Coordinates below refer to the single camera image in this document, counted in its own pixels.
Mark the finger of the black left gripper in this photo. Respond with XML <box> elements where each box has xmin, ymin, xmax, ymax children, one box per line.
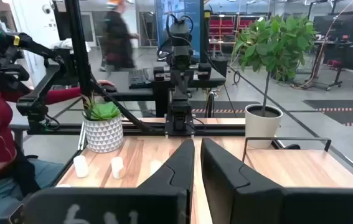
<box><xmin>171</xmin><ymin>70</ymin><xmax>183</xmax><ymax>102</ymax></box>
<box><xmin>181</xmin><ymin>70</ymin><xmax>195</xmax><ymax>102</ymax></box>

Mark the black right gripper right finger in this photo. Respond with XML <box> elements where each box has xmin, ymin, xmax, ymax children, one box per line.
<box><xmin>200</xmin><ymin>138</ymin><xmax>285</xmax><ymax>224</ymax></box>

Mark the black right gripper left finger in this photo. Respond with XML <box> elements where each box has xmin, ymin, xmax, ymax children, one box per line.
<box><xmin>137</xmin><ymin>138</ymin><xmax>195</xmax><ymax>224</ymax></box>

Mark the small translucent bottle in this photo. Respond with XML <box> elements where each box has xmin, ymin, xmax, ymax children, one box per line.
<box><xmin>73</xmin><ymin>154</ymin><xmax>89</xmax><ymax>179</ymax></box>
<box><xmin>110</xmin><ymin>156</ymin><xmax>125</xmax><ymax>180</ymax></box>

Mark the monitor with blue screen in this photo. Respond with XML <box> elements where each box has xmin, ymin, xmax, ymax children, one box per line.
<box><xmin>154</xmin><ymin>0</ymin><xmax>205</xmax><ymax>58</ymax></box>

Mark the black keyboard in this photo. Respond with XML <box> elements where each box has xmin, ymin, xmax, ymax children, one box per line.
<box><xmin>128</xmin><ymin>68</ymin><xmax>153</xmax><ymax>89</ymax></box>

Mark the black mat with orange stripes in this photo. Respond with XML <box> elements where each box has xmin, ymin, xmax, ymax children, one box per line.
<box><xmin>302</xmin><ymin>99</ymin><xmax>353</xmax><ymax>127</ymax></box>
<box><xmin>190</xmin><ymin>100</ymin><xmax>260</xmax><ymax>119</ymax></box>

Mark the red storage rack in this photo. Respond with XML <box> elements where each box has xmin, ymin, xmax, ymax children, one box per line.
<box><xmin>209</xmin><ymin>14</ymin><xmax>260</xmax><ymax>52</ymax></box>

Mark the black desk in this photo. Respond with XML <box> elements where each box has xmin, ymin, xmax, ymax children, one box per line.
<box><xmin>100</xmin><ymin>67</ymin><xmax>227</xmax><ymax>119</ymax></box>

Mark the person's hand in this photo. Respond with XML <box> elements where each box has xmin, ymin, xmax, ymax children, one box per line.
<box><xmin>96</xmin><ymin>79</ymin><xmax>116</xmax><ymax>90</ymax></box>

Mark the succulent in white patterned pot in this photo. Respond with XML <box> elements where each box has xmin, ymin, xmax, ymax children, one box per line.
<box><xmin>80</xmin><ymin>92</ymin><xmax>125</xmax><ymax>154</ymax></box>

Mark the leafy plant in white pot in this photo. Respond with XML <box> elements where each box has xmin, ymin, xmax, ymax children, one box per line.
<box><xmin>230</xmin><ymin>14</ymin><xmax>318</xmax><ymax>149</ymax></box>

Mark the black equipment stand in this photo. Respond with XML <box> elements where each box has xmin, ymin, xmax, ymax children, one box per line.
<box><xmin>314</xmin><ymin>39</ymin><xmax>353</xmax><ymax>91</ymax></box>

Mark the wooden shelf with black frame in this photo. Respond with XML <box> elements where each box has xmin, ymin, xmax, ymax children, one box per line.
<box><xmin>241</xmin><ymin>136</ymin><xmax>353</xmax><ymax>189</ymax></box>

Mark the black aluminium rig frame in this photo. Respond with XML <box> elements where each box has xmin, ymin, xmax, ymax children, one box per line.
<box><xmin>16</xmin><ymin>0</ymin><xmax>301</xmax><ymax>150</ymax></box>

